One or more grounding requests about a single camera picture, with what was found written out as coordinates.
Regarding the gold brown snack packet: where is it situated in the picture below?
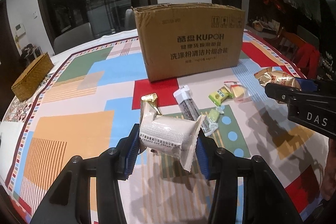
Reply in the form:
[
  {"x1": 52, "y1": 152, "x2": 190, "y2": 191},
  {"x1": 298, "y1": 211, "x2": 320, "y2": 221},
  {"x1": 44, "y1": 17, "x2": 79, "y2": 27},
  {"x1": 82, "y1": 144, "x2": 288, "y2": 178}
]
[{"x1": 254, "y1": 67, "x2": 299, "y2": 104}]

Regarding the white beige snack bag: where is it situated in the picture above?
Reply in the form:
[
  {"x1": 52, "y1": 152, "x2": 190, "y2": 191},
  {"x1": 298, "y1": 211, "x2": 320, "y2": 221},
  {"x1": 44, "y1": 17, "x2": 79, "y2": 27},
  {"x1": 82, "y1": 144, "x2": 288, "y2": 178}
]
[{"x1": 139, "y1": 104, "x2": 205, "y2": 172}]

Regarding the pale green candy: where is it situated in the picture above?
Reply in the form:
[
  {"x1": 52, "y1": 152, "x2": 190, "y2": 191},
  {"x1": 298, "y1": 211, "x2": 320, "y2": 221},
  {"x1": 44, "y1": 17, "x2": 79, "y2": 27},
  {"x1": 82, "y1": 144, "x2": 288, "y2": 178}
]
[{"x1": 207, "y1": 107, "x2": 224, "y2": 123}]

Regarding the grey white snack bar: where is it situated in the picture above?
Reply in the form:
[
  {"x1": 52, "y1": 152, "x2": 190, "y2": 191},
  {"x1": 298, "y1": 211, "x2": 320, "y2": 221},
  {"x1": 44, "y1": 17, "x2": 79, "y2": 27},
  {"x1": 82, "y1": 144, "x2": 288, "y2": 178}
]
[{"x1": 173, "y1": 85, "x2": 218, "y2": 136}]

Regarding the small gold candy packet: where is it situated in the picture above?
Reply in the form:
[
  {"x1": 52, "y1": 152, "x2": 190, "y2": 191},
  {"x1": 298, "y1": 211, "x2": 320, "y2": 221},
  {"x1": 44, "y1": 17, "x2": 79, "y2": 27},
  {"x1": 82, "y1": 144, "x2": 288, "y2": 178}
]
[{"x1": 141, "y1": 93, "x2": 162, "y2": 117}]

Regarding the red wooden chair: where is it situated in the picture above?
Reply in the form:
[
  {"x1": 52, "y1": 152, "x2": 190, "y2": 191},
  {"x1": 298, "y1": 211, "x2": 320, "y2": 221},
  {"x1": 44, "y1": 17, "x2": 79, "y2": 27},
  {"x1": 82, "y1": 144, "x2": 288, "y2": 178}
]
[{"x1": 279, "y1": 27, "x2": 320, "y2": 79}]

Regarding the clear red-edged cake packet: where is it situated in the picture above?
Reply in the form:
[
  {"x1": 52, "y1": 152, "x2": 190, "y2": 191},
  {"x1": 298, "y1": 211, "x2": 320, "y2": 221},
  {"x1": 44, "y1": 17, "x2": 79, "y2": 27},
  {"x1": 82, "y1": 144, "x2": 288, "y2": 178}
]
[{"x1": 224, "y1": 81, "x2": 251, "y2": 103}]

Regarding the green yellow candy packet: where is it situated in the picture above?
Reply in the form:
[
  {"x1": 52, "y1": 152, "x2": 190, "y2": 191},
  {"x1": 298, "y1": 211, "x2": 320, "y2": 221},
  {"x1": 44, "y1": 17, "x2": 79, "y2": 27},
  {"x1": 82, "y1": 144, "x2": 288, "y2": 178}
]
[{"x1": 209, "y1": 86, "x2": 233, "y2": 106}]

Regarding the colourful patterned tablecloth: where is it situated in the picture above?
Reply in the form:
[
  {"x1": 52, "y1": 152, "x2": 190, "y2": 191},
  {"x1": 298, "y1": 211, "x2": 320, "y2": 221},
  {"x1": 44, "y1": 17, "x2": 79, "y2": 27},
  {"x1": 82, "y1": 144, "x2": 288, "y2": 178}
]
[{"x1": 1, "y1": 31, "x2": 328, "y2": 223}]

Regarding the brown cardboard box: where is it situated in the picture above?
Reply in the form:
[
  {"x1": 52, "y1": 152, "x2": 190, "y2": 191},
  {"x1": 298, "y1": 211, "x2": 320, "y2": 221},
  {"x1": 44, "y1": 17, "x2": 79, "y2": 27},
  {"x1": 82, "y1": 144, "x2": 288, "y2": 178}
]
[{"x1": 133, "y1": 3, "x2": 245, "y2": 82}]

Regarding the grey chair left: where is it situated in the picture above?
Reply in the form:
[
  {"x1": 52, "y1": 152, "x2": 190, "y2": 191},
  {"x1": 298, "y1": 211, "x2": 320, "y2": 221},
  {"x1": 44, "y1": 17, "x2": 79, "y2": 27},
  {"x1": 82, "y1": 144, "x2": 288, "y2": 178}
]
[{"x1": 54, "y1": 22, "x2": 95, "y2": 55}]

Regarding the grey chair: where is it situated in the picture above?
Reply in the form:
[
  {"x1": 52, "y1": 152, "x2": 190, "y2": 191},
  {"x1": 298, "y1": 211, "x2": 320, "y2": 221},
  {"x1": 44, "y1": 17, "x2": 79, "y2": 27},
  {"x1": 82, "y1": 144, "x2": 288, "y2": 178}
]
[
  {"x1": 54, "y1": 22, "x2": 95, "y2": 55},
  {"x1": 125, "y1": 9, "x2": 136, "y2": 31}
]

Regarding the grey chair centre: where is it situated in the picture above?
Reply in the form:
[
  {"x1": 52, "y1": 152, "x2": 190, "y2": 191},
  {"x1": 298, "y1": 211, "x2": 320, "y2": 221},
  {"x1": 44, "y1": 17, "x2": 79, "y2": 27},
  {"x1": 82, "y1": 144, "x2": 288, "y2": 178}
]
[{"x1": 125, "y1": 9, "x2": 136, "y2": 31}]

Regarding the white wall intercom panel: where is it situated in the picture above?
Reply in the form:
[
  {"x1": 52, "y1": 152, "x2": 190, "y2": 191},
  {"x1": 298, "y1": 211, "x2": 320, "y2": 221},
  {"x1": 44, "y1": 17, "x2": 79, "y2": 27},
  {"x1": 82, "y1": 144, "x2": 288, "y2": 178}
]
[{"x1": 15, "y1": 23, "x2": 26, "y2": 37}]

